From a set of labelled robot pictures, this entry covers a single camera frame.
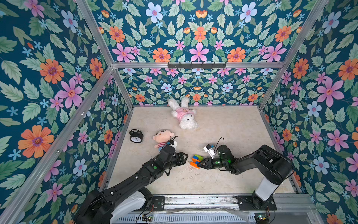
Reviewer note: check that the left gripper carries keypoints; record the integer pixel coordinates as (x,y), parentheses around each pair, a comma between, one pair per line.
(180,158)

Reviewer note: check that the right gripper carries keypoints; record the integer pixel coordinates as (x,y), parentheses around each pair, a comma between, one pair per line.
(207,163)

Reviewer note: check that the green lego brick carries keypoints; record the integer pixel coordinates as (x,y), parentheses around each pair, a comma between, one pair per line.
(198,156)

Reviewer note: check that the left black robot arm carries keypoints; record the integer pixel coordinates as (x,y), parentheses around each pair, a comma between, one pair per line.
(105,207)

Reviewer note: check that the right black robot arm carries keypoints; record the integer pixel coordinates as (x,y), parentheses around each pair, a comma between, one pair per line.
(274,167)

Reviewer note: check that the pink plush doll striped shirt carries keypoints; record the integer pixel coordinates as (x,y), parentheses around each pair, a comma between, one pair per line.
(162,137)

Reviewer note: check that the black alarm clock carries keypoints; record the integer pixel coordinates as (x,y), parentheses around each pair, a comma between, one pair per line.
(136,136)

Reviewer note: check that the white plush bunny pink shirt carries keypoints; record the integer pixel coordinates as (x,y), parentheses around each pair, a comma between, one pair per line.
(184,115)

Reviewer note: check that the green circuit board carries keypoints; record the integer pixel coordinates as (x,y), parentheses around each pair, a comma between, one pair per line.
(261,218)

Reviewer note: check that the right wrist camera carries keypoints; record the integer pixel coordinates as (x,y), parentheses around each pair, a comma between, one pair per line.
(211,150)

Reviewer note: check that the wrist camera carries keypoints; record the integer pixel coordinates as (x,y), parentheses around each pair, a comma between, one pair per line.
(172,142)
(211,150)

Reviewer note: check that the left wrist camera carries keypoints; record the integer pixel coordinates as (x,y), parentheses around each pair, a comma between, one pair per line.
(172,142)

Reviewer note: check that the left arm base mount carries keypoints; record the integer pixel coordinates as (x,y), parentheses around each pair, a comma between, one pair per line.
(156,202)

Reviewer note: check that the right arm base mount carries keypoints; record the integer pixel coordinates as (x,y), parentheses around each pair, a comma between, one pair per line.
(254,203)

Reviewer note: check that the small controller board with wires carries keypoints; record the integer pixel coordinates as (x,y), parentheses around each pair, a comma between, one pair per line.
(146,218)

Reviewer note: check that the black wall hook bar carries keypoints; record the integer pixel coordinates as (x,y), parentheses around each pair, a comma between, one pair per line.
(193,65)

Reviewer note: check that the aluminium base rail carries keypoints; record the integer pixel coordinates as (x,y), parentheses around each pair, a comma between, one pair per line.
(223,209)

